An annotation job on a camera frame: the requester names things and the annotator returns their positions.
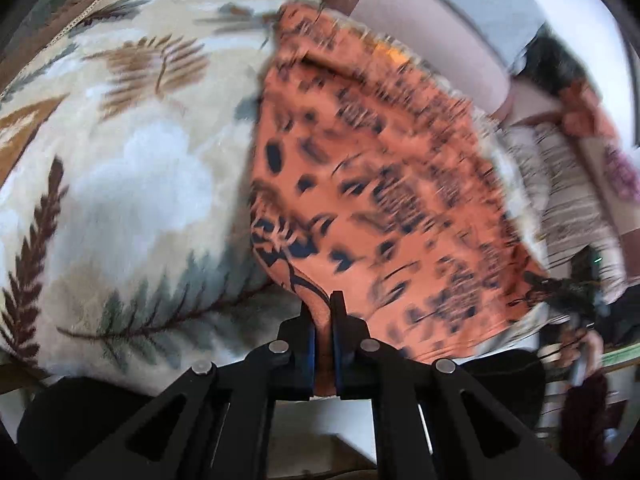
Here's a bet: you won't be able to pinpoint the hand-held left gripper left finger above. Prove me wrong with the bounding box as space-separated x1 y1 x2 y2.
65 305 317 480

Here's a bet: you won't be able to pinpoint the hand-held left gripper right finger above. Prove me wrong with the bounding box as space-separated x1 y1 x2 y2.
330 290 581 480

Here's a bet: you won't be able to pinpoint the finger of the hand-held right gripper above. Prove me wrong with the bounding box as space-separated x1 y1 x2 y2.
524 274 562 303

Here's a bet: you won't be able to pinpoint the orange floral shirt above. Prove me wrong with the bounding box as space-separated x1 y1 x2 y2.
249 2 551 396

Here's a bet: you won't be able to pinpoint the person's right hand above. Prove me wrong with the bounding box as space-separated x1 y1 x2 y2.
560 329 608 388

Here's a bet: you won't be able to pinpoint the large striped cushion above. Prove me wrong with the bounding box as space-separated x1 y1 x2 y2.
505 122 628 306

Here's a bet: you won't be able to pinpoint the purple floral cloth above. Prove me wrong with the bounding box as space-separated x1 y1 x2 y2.
602 142 640 201

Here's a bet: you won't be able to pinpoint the orange towel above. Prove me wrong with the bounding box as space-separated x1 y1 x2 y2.
560 80 618 138

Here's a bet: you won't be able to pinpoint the black furry garment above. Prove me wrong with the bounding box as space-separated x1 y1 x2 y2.
520 35 601 93

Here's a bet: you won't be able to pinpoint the person's black pants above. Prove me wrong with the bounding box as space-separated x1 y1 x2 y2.
17 350 546 480

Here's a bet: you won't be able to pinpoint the leaf print blanket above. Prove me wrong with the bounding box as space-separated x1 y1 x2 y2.
0 0 571 386

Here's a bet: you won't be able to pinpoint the pink sofa bolster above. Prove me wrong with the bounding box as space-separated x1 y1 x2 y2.
322 0 511 111

